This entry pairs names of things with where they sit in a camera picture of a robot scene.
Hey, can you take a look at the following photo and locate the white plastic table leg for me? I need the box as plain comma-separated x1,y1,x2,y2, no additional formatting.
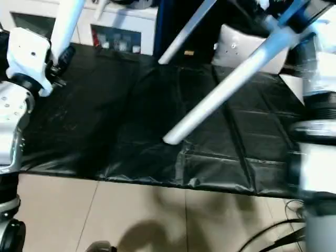
95,0,110,21
162,25,299,145
49,0,87,65
156,0,219,66

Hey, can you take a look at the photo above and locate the white pillow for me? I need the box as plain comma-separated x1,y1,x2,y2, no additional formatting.
211,23,289,75

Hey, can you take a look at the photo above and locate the white glass-door cabinet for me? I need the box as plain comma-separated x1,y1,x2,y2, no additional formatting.
7,0,160,55

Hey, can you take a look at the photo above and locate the white flat board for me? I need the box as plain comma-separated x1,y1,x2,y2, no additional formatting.
279,73,307,106

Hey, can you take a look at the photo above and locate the grey round pot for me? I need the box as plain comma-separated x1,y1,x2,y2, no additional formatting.
110,0,158,8

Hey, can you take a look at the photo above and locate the black box with gold label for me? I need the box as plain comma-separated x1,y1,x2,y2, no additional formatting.
154,0,263,65

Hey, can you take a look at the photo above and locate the black left robot foot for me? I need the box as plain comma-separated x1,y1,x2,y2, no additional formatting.
87,239,118,252

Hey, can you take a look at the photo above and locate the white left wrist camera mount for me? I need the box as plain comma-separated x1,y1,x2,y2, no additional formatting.
4,27,54,98

